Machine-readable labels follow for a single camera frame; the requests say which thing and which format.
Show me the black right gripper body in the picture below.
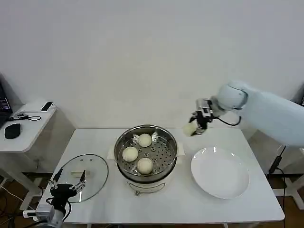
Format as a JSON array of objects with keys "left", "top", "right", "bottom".
[{"left": 195, "top": 111, "right": 212, "bottom": 128}]

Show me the steel steamer basket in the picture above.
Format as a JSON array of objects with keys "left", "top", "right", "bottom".
[{"left": 114, "top": 124, "right": 178, "bottom": 182}]

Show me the white round plate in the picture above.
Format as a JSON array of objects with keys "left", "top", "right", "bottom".
[{"left": 190, "top": 146, "right": 250, "bottom": 200}]

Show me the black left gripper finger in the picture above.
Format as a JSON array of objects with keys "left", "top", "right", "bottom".
[
  {"left": 69, "top": 170, "right": 87, "bottom": 192},
  {"left": 49, "top": 168, "right": 64, "bottom": 190}
]

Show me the white desk frame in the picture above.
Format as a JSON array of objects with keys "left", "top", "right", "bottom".
[{"left": 284, "top": 147, "right": 304, "bottom": 199}]

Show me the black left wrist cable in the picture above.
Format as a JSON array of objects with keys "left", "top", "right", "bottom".
[{"left": 46, "top": 196, "right": 72, "bottom": 223}]

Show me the black smartphone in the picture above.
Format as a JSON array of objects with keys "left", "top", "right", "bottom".
[{"left": 40, "top": 101, "right": 54, "bottom": 112}]

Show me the black cable with white adapter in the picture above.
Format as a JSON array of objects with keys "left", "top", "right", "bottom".
[{"left": 13, "top": 112, "right": 41, "bottom": 121}]

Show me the black power cable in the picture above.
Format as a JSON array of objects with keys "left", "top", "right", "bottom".
[{"left": 265, "top": 144, "right": 287, "bottom": 211}]

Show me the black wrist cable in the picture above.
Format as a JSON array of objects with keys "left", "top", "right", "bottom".
[
  {"left": 46, "top": 196, "right": 72, "bottom": 223},
  {"left": 210, "top": 111, "right": 243, "bottom": 126}
]

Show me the white steamed bun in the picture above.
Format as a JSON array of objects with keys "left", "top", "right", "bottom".
[
  {"left": 183, "top": 122, "right": 198, "bottom": 137},
  {"left": 138, "top": 134, "right": 152, "bottom": 148},
  {"left": 137, "top": 157, "right": 154, "bottom": 175},
  {"left": 122, "top": 146, "right": 139, "bottom": 163}
]

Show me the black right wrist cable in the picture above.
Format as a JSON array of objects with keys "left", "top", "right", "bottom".
[{"left": 210, "top": 111, "right": 243, "bottom": 126}]

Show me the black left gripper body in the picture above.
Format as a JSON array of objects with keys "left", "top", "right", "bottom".
[{"left": 49, "top": 184, "right": 77, "bottom": 208}]

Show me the white electric cooker base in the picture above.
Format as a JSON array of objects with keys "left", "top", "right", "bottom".
[{"left": 107, "top": 142, "right": 185, "bottom": 197}]

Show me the black laptop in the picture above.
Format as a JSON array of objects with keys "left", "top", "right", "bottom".
[{"left": 0, "top": 79, "right": 14, "bottom": 129}]

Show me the white side table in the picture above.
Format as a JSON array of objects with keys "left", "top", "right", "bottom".
[{"left": 0, "top": 101, "right": 58, "bottom": 198}]

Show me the round glass lid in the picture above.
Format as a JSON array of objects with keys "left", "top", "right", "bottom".
[{"left": 51, "top": 153, "right": 109, "bottom": 203}]

